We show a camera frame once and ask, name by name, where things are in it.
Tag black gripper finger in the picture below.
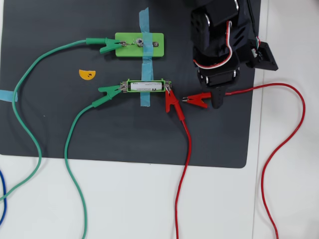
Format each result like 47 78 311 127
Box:
211 86 226 110

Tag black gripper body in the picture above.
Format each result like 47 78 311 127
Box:
193 24 255 88

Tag red alligator clip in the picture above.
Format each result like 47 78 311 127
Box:
164 84 186 122
181 91 212 109

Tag white AA battery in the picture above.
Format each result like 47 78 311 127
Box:
131 82 164 91

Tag red lead cable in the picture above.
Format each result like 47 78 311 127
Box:
175 83 306 239

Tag green bulb holder board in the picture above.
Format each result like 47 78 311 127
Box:
115 32 165 58

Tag green battery holder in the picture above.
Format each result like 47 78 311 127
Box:
121 78 172 93

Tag green alligator clip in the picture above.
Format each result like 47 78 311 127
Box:
91 84 127 108
86 37 127 54

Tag dark grey work mat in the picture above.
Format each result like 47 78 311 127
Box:
0 0 262 169

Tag yellow half-round lightning sticker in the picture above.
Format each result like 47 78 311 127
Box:
78 69 96 81

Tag white red black servo cable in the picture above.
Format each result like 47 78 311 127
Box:
193 21 234 70

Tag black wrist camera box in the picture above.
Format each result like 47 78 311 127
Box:
245 41 279 72

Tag black camera cable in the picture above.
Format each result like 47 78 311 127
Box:
246 0 262 55

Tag green lead cable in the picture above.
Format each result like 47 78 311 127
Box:
0 39 88 239

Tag blue lead cable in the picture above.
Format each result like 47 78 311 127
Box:
0 170 7 225

